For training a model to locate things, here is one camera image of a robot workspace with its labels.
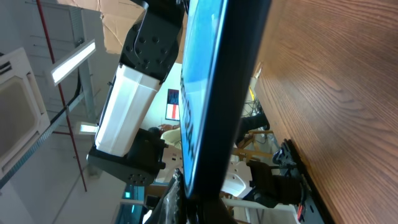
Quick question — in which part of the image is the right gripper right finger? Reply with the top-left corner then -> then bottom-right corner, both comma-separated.
187,198 -> 237,224

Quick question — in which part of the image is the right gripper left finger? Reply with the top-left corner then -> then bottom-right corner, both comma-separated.
144,168 -> 187,224

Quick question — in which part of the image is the blue Samsung Galaxy smartphone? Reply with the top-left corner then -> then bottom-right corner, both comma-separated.
179,0 -> 271,200

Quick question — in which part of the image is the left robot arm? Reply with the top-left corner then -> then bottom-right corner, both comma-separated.
86,1 -> 186,186

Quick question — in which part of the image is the red ceiling pipe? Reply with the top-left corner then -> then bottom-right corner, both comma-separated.
36,0 -> 87,192

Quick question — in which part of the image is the white ceiling air conditioner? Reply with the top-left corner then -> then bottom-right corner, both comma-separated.
1,47 -> 50,178

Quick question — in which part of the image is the fluorescent ceiling light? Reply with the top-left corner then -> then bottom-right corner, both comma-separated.
47,39 -> 96,86

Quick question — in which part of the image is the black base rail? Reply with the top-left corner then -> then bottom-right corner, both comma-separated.
272,139 -> 335,224

